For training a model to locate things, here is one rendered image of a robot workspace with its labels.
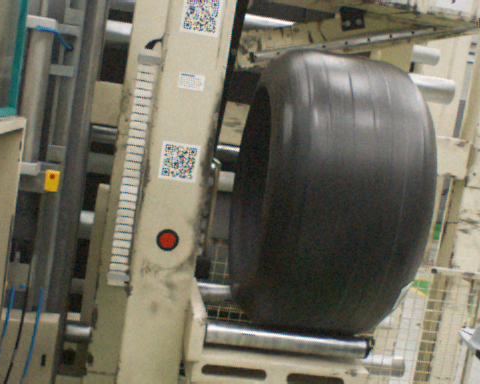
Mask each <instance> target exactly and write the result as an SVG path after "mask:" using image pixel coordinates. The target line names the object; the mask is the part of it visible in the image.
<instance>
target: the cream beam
mask: <svg viewBox="0 0 480 384"><path fill-rule="evenodd" d="M265 1H269V2H274V3H283V4H288V5H292V6H297V7H302V8H306V9H316V10H320V11H325V12H329V13H334V14H339V15H340V13H339V9H340V7H343V6H346V7H351V8H356V9H364V10H367V13H366V14H370V15H379V16H384V17H389V18H393V19H397V20H402V21H408V22H416V23H420V24H425V25H431V26H435V27H439V28H448V29H451V28H459V27H462V26H466V25H471V24H474V23H476V17H477V13H478V9H479V5H480V0H473V1H472V6H471V10H470V12H465V11H456V10H452V9H448V8H442V7H438V6H436V0H265Z"/></svg>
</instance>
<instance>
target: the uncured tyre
mask: <svg viewBox="0 0 480 384"><path fill-rule="evenodd" d="M437 169H438V160H437V143H436V136H435V130H434V126H433V121H432V114H431V112H430V109H429V108H428V105H427V102H426V100H425V98H424V97H423V96H422V95H421V92H420V91H419V89H418V88H417V86H416V85H415V83H414V81H413V80H412V79H411V78H410V76H409V74H408V73H406V72H405V71H403V69H401V68H399V67H396V66H394V65H392V64H391V63H389V62H386V61H377V60H372V59H368V58H363V57H357V56H353V55H343V54H339V53H334V52H328V51H324V50H319V49H310V48H305V49H291V50H289V51H287V53H285V54H282V55H281V56H280V57H279V58H277V59H276V60H274V61H272V62H271V63H269V65H268V66H266V67H265V69H264V72H263V73H262V75H261V77H260V78H259V80H258V84H257V87H256V89H255V91H254V94H253V96H252V102H251V105H250V108H249V111H248V114H247V118H246V124H245V127H244V130H243V134H242V137H241V141H240V149H239V154H238V158H237V163H236V167H235V173H234V184H233V191H232V198H231V206H230V216H229V229H228V278H229V285H230V290H231V294H232V296H233V299H234V302H235V303H236V304H237V305H238V306H239V307H240V309H241V310H242V311H243V312H244V313H245V314H246V316H247V317H248V318H249V320H251V321H252V322H254V323H257V324H258V325H261V326H275V327H282V328H290V329H298V330H306V331H321V332H328V333H334V334H342V335H350V336H354V335H359V334H363V333H367V332H369V331H371V330H373V329H374V328H375V327H376V326H377V325H379V324H380V323H381V322H382V321H383V320H384V319H386V317H388V316H389V315H390V314H391V313H393V312H394V311H395V310H396V308H397V307H396V308H394V309H393V310H392V311H391V309H392V306H393V304H394V303H395V301H396V300H397V298H398V295H399V293H400V291H401V290H402V289H404V287H406V286H407V285H408V284H410V283H411V282H413V281H414V279H415V278H416V273H417V272H418V269H419V267H420V265H421V260H422V257H423V254H424V252H425V248H426V246H427V239H428V236H429V232H430V228H431V224H432V219H433V209H434V203H435V196H436V187H437Z"/></svg>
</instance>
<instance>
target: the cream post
mask: <svg viewBox="0 0 480 384"><path fill-rule="evenodd" d="M236 2H237V0H223V2H222V14H221V19H220V25H219V31H218V36H217V37H210V36H204V35H200V34H195V33H190V32H186V31H180V26H181V15H182V9H183V3H184V0H169V5H168V11H167V17H166V23H165V29H164V32H165V34H164V40H163V48H162V53H161V64H160V66H159V70H158V76H157V88H156V94H155V100H154V106H153V112H152V118H151V130H150V136H149V142H148V148H147V153H146V159H145V173H144V177H143V183H142V189H141V195H140V201H139V213H138V219H137V225H136V231H135V237H134V243H133V254H132V260H131V266H130V267H131V269H130V278H129V283H128V285H127V296H126V302H125V308H124V314H123V319H122V331H121V337H120V343H119V349H118V354H117V360H116V372H115V378H114V384H177V381H178V376H179V370H180V365H181V354H182V349H183V341H182V339H183V333H184V328H185V322H186V316H187V306H188V300H189V297H190V296H191V293H192V282H193V277H194V271H195V266H196V260H197V255H198V243H199V238H200V232H201V227H202V221H203V216H204V204H205V196H206V192H207V188H208V183H209V178H210V166H211V161H212V155H213V150H214V144H215V139H216V127H217V121H218V115H219V110H220V105H221V100H222V89H223V83H224V78H225V72H226V67H227V62H228V51H229V45H230V40H231V34H232V29H233V23H234V13H235V7H236ZM180 72H186V73H191V74H196V75H201V76H205V77H204V89H203V91H200V90H195V89H184V88H179V87H178V83H179V77H180ZM163 141H169V142H180V143H186V144H191V145H197V146H201V148H200V153H199V159H198V170H197V176H196V181H195V183H189V182H183V181H177V180H171V179H165V178H158V172H159V166H160V160H161V154H162V149H163ZM167 232H169V233H171V234H173V235H174V237H175V244H174V245H173V246H172V247H170V248H165V247H163V245H162V244H161V243H160V238H161V237H162V235H163V234H164V233H167Z"/></svg>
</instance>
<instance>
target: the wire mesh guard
mask: <svg viewBox="0 0 480 384"><path fill-rule="evenodd" d="M209 245H216V246H217V248H216V255H217V249H218V246H222V247H228V239H222V238H215V237H210V243H209ZM227 261H228V255H227V260H226V263H223V262H216V258H215V261H211V262H214V263H215V264H214V269H213V274H212V280H211V284H210V285H216V284H212V281H213V276H214V274H221V275H224V276H223V281H222V285H223V283H224V278H225V275H228V274H225V272H226V267H227V264H228V263H227ZM216 263H221V264H226V265H225V271H224V274H222V273H214V271H215V266H216ZM418 272H420V275H419V279H418V284H417V287H412V286H411V288H416V293H415V297H409V296H406V297H405V298H413V299H420V300H425V302H424V307H423V309H419V308H414V307H415V301H414V306H413V308H412V307H404V305H403V310H402V314H401V317H395V316H392V313H391V316H388V317H391V318H390V322H389V326H385V325H380V324H379V325H377V326H378V330H377V334H376V339H375V345H376V340H377V336H378V331H379V327H380V326H383V327H388V330H387V336H380V337H386V342H387V338H395V339H397V341H396V345H395V348H392V349H394V354H393V358H386V357H384V354H385V350H386V348H387V347H386V344H385V347H380V346H372V345H370V347H374V349H375V347H378V348H385V349H384V354H383V357H378V356H374V353H373V356H370V355H369V356H368V357H372V361H371V366H368V365H363V366H366V367H370V371H369V377H370V372H371V367H374V368H380V372H381V369H390V370H397V371H401V372H400V376H399V379H391V378H390V377H391V371H390V376H389V378H383V377H380V376H379V377H372V378H379V380H378V384H379V382H380V379H388V380H389V381H388V384H389V382H390V380H397V381H398V384H399V382H400V381H404V382H408V384H409V382H415V381H410V378H411V373H412V371H414V372H420V377H421V373H429V374H437V375H440V379H439V383H431V376H430V380H429V382H420V381H419V384H420V383H429V384H440V381H441V376H442V375H445V376H450V378H449V382H448V384H450V380H451V375H452V371H453V367H454V366H460V367H463V370H462V375H453V376H460V377H461V379H460V384H468V382H469V378H470V374H471V365H472V362H473V358H474V353H473V352H471V350H470V349H469V348H468V347H467V346H464V345H458V342H459V338H460V335H459V336H458V341H457V345H456V344H449V343H448V342H449V337H448V341H447V343H442V342H438V341H437V342H434V341H428V339H429V335H430V332H434V333H438V339H439V335H440V333H441V334H449V335H457V334H450V329H451V325H452V321H453V318H454V314H459V315H462V319H461V324H457V325H460V329H461V325H464V326H472V329H476V328H477V325H479V324H480V289H479V292H478V294H471V295H478V300H477V304H476V305H470V304H466V303H465V304H463V303H456V300H457V296H458V294H464V295H466V300H467V296H468V295H469V294H468V292H469V288H470V283H471V279H478V280H480V272H474V271H461V270H455V269H449V268H442V267H435V266H422V265H420V267H419V269H418ZM421 272H425V273H430V276H429V280H428V285H427V290H428V286H429V282H430V277H431V273H432V274H438V275H440V277H439V281H438V287H439V283H440V278H441V275H445V276H450V278H451V277H460V282H459V286H458V290H457V292H452V291H449V288H450V282H449V286H448V290H447V291H445V290H438V289H430V290H437V294H436V299H435V300H429V299H427V294H426V298H425V299H422V298H416V295H417V289H425V288H418V285H419V281H420V277H421ZM461 277H465V278H470V282H469V286H468V290H467V294H466V293H459V288H460V283H461ZM223 286H230V285H223ZM438 291H444V292H447V295H446V299H445V301H441V302H445V303H444V309H445V305H446V302H448V303H455V305H456V304H461V305H465V307H464V312H465V308H466V305H468V306H476V308H475V312H474V315H468V314H464V312H463V314H461V313H455V307H454V312H445V313H452V314H453V316H452V320H451V323H444V322H443V318H444V312H443V316H442V320H441V322H438V321H432V320H423V319H422V317H423V312H424V311H431V312H432V317H433V312H440V311H434V308H435V304H436V300H437V295H438ZM448 292H450V293H457V295H456V299H455V302H449V301H447V296H448ZM426 300H427V301H435V303H434V307H433V310H426V309H424V308H425V304H426ZM204 306H207V313H206V314H208V308H209V307H215V308H218V313H217V317H210V316H207V317H208V318H216V320H218V319H223V320H234V319H229V315H230V310H231V309H236V310H240V315H241V309H239V308H231V306H230V308H229V314H228V319H226V318H218V314H219V309H220V308H224V307H220V304H219V307H217V306H210V305H209V303H208V305H204ZM404 308H410V309H413V311H412V315H411V318H407V319H410V324H409V329H407V328H400V324H401V320H402V315H403V311H404ZM414 309H417V310H423V311H422V315H421V319H416V318H412V316H413V312H414ZM464 315H466V316H473V321H472V325H466V324H462V321H463V317H464ZM392 317H393V318H400V323H399V327H392V326H390V324H391V319H392ZM412 319H415V320H421V321H429V322H431V324H430V329H429V331H428V330H421V324H420V329H419V333H418V337H417V340H412V339H408V338H409V332H408V336H407V339H404V338H398V336H397V337H390V336H388V332H389V328H398V333H399V329H404V330H414V329H410V325H411V321H412ZM432 322H436V323H441V324H440V329H439V332H436V331H430V330H431V326H432ZM442 323H443V324H450V329H449V333H443V332H440V330H441V326H442ZM420 331H426V332H429V333H428V337H427V341H425V342H426V347H427V343H428V342H432V343H437V346H438V343H439V344H447V346H446V350H445V353H438V354H444V358H443V364H444V359H445V355H454V358H455V356H461V357H466V358H465V363H464V366H463V365H455V364H454V362H453V364H445V365H453V366H452V370H451V375H447V374H442V372H443V366H442V370H441V374H439V373H432V369H433V364H439V363H434V360H435V356H436V352H437V346H436V350H435V354H434V359H433V363H432V362H424V360H425V356H426V353H432V352H426V350H425V351H418V350H416V347H417V343H418V341H419V340H418V339H419V334H420ZM398 339H403V340H407V342H408V340H409V341H416V346H415V350H410V349H406V347H407V342H406V346H405V349H403V348H396V347H397V342H398ZM448 345H455V346H456V349H455V353H454V354H448V353H446V351H447V347H448ZM458 346H462V347H467V350H466V356H463V355H455V354H456V351H457V347H458ZM396 349H400V350H404V354H403V359H398V360H407V361H413V364H412V368H411V370H405V371H411V372H410V376H409V381H407V380H400V378H401V373H402V371H404V370H402V369H403V363H402V368H401V370H400V369H392V366H391V368H384V367H382V364H383V359H392V365H393V359H394V355H395V351H396ZM406 350H408V351H415V352H423V353H425V354H424V359H423V361H416V360H415V354H414V359H413V360H409V359H404V356H405V352H406ZM374 357H375V358H382V362H381V367H376V366H372V363H373V359H374ZM414 362H422V368H421V371H415V370H412V369H413V365H414ZM424 363H430V364H432V367H431V372H423V371H422V369H423V364H424ZM369 377H368V381H369Z"/></svg>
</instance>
